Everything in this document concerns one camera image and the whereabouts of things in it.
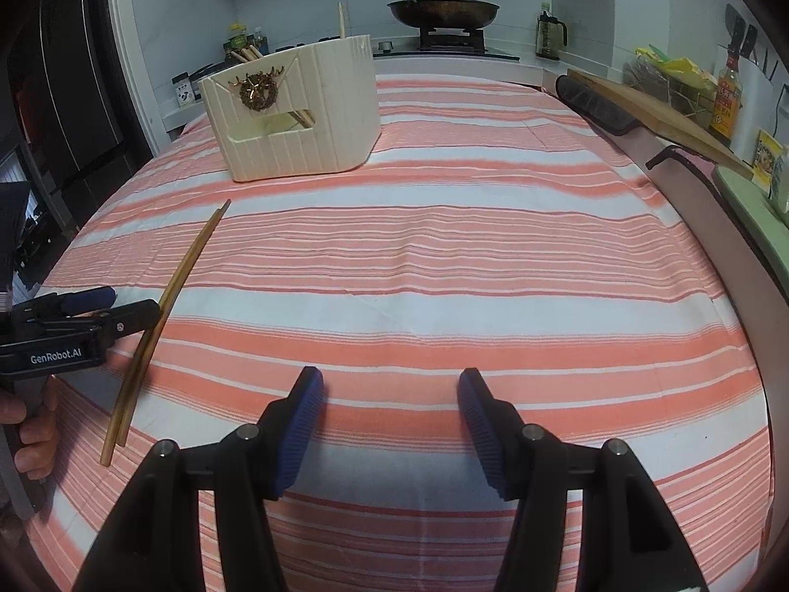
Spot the dark refrigerator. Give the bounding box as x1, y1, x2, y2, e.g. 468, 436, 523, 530
6, 0, 155, 198

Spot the pink white striped tablecloth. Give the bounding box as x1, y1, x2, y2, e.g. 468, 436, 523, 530
25, 71, 774, 592

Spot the dark cluttered furniture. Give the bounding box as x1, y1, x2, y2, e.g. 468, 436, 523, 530
15, 185, 78, 288

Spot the yellow green plastic bag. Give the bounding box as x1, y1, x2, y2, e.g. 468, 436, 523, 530
635, 45, 719, 90

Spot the dark glass jug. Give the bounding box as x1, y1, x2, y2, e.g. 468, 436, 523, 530
535, 3, 568, 63

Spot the black gas stove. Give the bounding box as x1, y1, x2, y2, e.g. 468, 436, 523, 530
271, 25, 522, 63

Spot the wooden cutting board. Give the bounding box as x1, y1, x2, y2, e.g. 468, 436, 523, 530
567, 69, 754, 181

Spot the dark frying pan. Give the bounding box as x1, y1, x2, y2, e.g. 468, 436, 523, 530
359, 0, 500, 31

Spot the white package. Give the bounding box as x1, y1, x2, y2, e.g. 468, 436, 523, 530
770, 151, 789, 217

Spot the brown sauce bottle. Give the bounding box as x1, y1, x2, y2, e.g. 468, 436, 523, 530
708, 49, 744, 149

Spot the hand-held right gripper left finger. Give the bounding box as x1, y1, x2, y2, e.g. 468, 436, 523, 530
80, 366, 325, 592

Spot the cream plastic utensil holder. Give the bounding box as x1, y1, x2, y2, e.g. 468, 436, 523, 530
197, 34, 382, 184

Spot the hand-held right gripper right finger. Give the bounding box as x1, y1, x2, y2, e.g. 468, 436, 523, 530
457, 367, 710, 592

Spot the green cap seasoning bottle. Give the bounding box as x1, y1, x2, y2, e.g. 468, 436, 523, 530
223, 23, 251, 66

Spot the person's left hand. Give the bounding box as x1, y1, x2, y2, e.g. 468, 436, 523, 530
0, 390, 61, 483

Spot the black bent cord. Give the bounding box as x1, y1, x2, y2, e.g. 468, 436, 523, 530
645, 144, 719, 172

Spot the yellow package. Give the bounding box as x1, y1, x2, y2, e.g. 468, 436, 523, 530
751, 128, 789, 195

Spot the wire rack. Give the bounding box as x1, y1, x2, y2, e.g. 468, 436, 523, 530
622, 52, 719, 130

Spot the light green board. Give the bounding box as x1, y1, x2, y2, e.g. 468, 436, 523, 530
712, 166, 789, 285

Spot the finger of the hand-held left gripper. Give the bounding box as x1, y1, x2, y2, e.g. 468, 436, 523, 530
92, 297, 162, 349
37, 285, 118, 322

